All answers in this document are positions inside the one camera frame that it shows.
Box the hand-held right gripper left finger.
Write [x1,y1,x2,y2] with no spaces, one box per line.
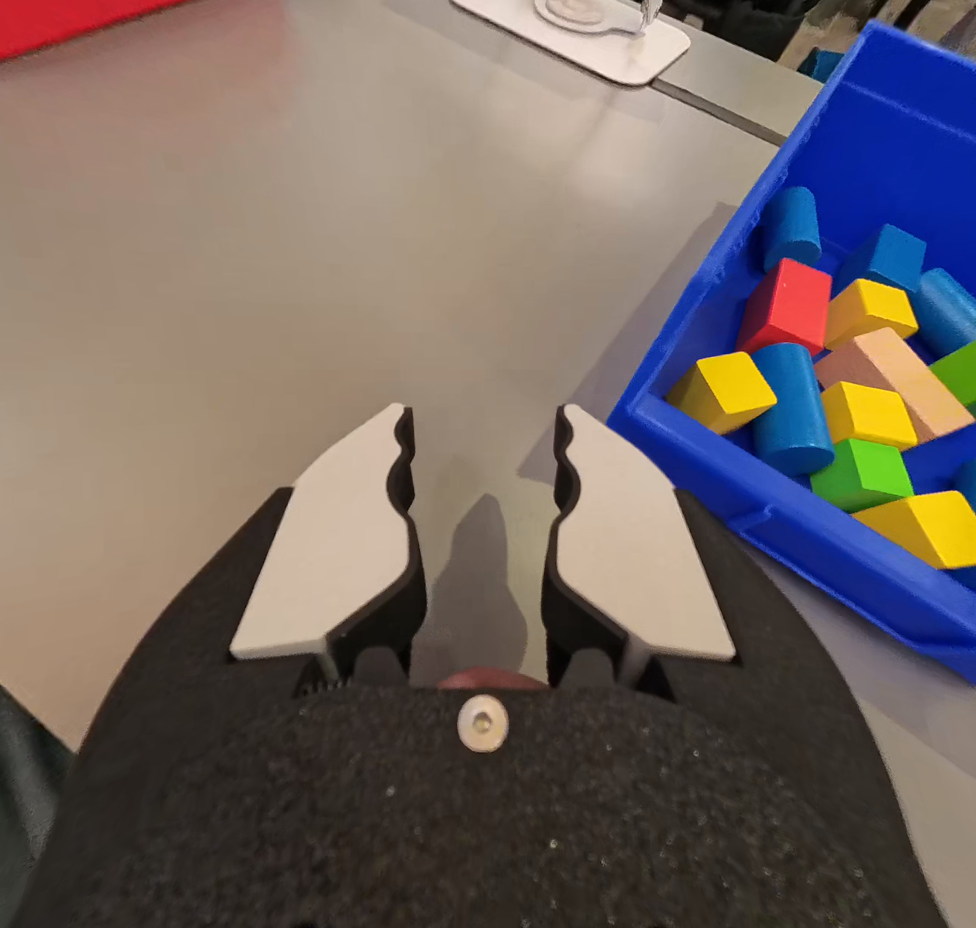
[229,404,428,662]

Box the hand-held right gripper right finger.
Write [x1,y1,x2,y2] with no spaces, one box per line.
[542,404,741,665]

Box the blue wooden cylinder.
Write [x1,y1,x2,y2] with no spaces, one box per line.
[912,268,976,362]
[761,186,825,270]
[749,343,835,479]

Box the green wooden cube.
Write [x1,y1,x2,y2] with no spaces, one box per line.
[809,438,916,513]

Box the red wooden block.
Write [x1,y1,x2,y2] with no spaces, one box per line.
[739,258,835,356]

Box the natural wooden block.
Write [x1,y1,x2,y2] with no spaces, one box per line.
[815,328,974,444]

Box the long green wooden block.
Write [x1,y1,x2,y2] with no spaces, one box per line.
[928,342,976,411]

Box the blue plastic bin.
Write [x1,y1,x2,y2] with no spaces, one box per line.
[607,21,976,682]

